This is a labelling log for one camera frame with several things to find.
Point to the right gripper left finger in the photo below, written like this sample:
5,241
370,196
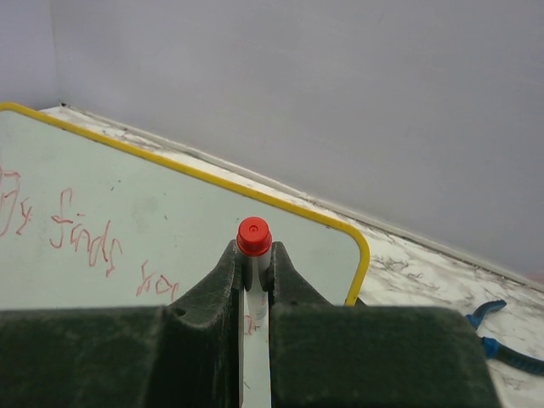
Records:
186,354

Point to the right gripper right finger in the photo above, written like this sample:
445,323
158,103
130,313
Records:
322,355

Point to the red and white marker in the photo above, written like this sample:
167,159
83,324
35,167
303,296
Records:
254,242

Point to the yellow framed whiteboard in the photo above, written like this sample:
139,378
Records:
91,222

